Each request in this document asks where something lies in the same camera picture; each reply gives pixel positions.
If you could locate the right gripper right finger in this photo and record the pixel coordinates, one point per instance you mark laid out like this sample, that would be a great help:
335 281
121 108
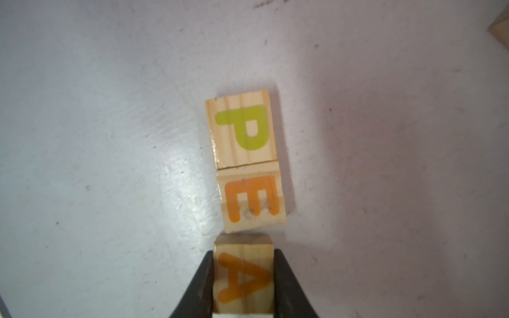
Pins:
289 298

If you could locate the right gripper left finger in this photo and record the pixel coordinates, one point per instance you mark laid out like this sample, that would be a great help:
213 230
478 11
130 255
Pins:
197 301

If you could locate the wooden block orange A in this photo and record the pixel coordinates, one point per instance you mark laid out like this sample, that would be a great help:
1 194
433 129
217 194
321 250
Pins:
243 274

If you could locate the wooden block orange E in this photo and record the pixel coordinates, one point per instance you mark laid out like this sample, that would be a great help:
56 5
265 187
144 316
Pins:
251 197

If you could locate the wooden block green P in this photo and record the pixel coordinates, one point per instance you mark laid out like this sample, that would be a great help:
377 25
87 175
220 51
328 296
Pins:
241 129

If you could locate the green block number 2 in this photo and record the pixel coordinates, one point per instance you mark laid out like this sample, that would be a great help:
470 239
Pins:
499 28

